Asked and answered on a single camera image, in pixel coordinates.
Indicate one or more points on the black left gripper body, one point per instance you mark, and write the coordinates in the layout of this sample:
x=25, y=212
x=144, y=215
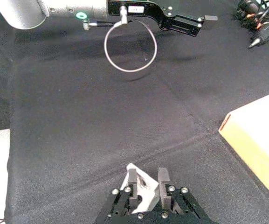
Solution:
x=153, y=11

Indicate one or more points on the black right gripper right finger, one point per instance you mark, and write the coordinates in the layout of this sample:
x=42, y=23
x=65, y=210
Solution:
x=164, y=193

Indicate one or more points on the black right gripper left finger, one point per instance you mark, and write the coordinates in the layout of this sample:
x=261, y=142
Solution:
x=120, y=200

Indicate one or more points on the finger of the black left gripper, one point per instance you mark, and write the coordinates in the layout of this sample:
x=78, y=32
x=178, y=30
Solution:
x=169, y=3
x=183, y=25

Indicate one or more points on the black table cloth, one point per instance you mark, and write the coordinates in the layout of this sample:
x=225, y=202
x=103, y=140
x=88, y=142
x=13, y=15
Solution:
x=90, y=121

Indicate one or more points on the shallow brown cardboard tray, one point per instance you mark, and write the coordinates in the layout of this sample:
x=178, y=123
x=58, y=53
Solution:
x=255, y=130

